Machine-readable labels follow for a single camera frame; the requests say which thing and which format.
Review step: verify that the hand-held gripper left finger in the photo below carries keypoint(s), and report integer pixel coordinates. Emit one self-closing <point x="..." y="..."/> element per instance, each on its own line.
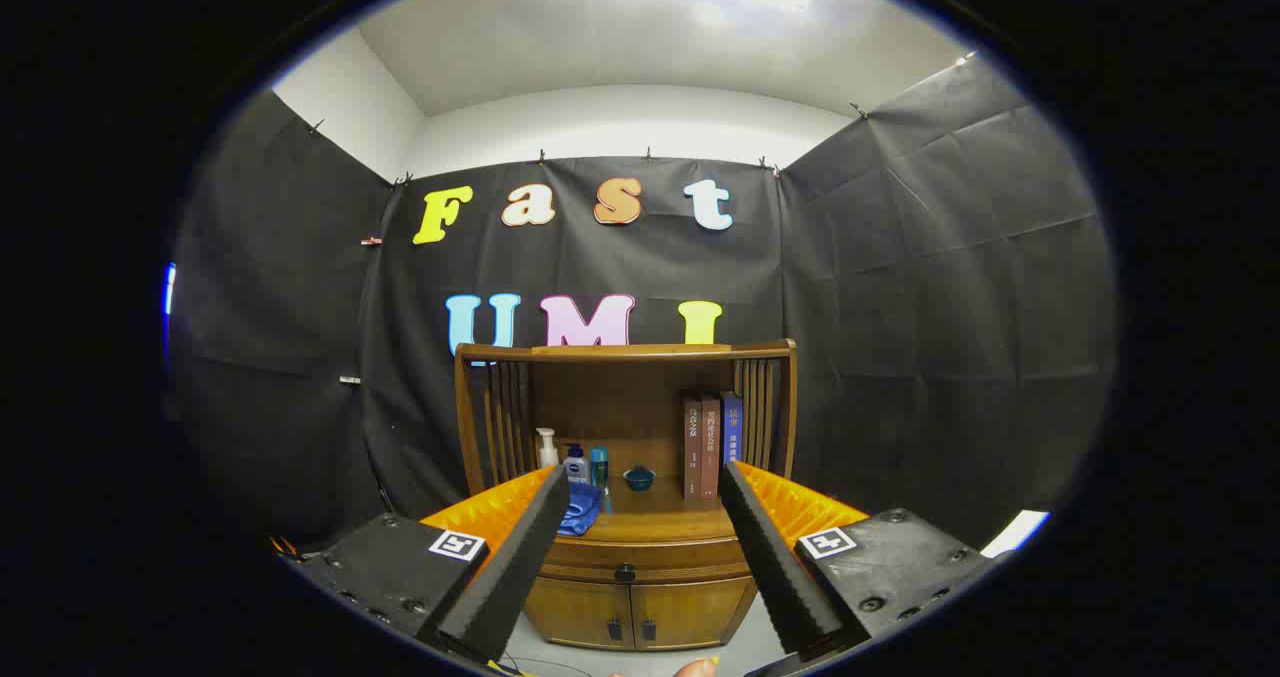
<point x="520" y="567"/>

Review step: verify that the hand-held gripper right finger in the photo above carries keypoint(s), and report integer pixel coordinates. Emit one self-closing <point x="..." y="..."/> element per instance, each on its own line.
<point x="775" y="567"/>

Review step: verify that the wooden drawer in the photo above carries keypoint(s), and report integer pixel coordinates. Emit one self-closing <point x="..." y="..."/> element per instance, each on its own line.
<point x="680" y="557"/>

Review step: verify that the wooden cabinet door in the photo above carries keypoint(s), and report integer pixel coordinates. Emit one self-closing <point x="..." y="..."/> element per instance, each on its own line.
<point x="690" y="612"/>
<point x="575" y="612"/>

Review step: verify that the wooden countertop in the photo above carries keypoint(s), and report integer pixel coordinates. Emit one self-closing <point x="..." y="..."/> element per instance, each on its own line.
<point x="650" y="517"/>

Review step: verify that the wooden cabinet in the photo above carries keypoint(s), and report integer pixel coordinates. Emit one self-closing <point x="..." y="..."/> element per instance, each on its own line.
<point x="620" y="397"/>

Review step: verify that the blue folded towel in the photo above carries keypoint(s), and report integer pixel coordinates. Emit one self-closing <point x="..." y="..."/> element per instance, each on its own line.
<point x="582" y="507"/>

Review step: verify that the white bottle with blue cap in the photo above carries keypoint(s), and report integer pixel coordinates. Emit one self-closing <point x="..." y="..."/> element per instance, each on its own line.
<point x="576" y="467"/>

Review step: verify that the white pump bottle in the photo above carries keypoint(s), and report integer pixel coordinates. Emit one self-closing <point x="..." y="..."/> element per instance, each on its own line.
<point x="548" y="452"/>

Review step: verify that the tall teal bottle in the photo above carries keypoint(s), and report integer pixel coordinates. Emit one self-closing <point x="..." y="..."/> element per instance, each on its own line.
<point x="599" y="467"/>

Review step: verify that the reddish brown book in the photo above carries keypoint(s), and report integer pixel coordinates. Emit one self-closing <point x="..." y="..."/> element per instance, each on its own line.
<point x="711" y="447"/>

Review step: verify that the dark brown book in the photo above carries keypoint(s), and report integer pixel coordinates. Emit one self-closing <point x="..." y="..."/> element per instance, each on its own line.
<point x="692" y="447"/>

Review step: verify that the blue book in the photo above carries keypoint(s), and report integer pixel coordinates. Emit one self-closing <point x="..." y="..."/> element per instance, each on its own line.
<point x="732" y="427"/>

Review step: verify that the blue lidded ceramic cup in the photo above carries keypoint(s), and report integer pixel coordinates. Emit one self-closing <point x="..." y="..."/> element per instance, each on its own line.
<point x="639" y="478"/>

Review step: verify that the black backdrop cloth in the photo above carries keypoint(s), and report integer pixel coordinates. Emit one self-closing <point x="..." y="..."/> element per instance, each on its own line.
<point x="900" y="307"/>

